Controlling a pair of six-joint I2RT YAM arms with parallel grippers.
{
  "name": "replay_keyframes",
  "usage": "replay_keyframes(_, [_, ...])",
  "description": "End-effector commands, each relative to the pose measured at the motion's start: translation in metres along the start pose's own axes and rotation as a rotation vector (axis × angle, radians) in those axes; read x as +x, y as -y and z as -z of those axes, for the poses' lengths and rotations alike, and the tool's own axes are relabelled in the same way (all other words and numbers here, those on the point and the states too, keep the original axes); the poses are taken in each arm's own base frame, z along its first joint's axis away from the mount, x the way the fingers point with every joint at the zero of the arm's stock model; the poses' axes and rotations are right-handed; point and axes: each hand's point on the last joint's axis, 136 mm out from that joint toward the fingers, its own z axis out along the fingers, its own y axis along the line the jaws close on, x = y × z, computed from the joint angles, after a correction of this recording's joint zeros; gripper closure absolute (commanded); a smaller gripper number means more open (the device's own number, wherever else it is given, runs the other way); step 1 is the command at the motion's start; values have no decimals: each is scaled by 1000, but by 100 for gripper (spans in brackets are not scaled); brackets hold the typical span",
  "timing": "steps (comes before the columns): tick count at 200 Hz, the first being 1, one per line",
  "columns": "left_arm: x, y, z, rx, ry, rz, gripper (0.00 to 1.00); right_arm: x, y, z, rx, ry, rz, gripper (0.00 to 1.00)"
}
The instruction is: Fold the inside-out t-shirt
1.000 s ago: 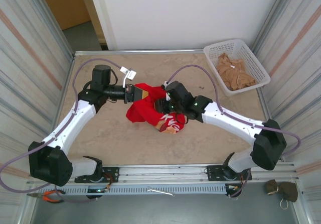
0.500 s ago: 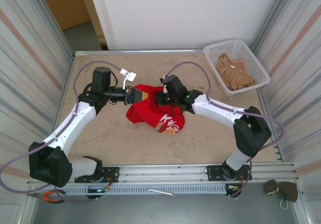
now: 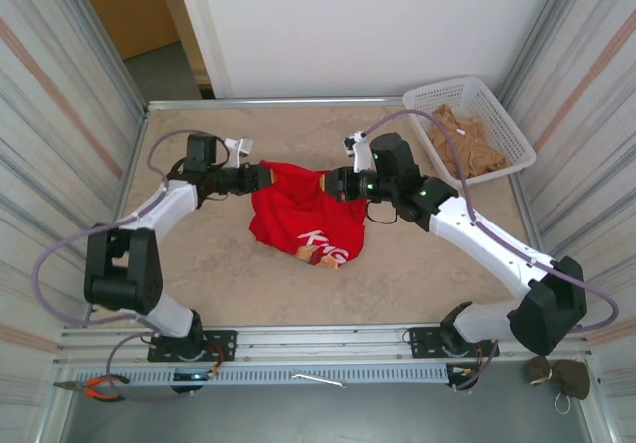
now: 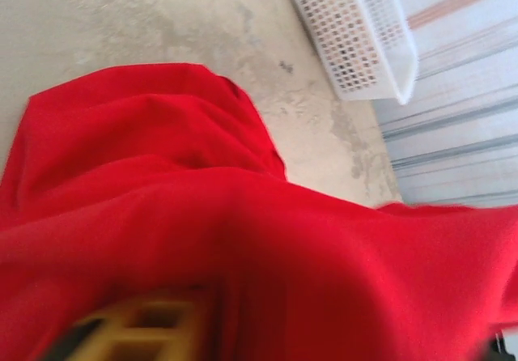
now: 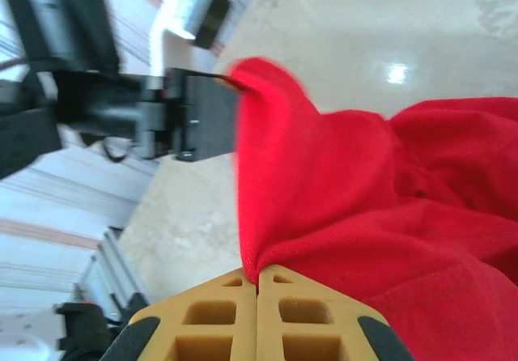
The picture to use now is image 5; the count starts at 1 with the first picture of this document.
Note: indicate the aluminium mounting rail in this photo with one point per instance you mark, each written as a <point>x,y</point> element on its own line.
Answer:
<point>117,272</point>

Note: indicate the red t-shirt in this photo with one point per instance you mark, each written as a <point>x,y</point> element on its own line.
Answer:
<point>344,195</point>

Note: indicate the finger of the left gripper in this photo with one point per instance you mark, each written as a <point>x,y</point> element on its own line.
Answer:
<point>230,83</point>

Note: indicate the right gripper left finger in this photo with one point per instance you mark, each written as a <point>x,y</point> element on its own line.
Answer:
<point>210,336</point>

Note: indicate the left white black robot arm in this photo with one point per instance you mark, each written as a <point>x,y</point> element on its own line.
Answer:
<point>81,328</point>

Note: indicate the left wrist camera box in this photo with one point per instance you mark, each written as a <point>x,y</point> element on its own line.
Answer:
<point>182,9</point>

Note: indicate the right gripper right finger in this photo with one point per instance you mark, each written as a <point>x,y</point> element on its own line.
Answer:
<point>307,336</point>

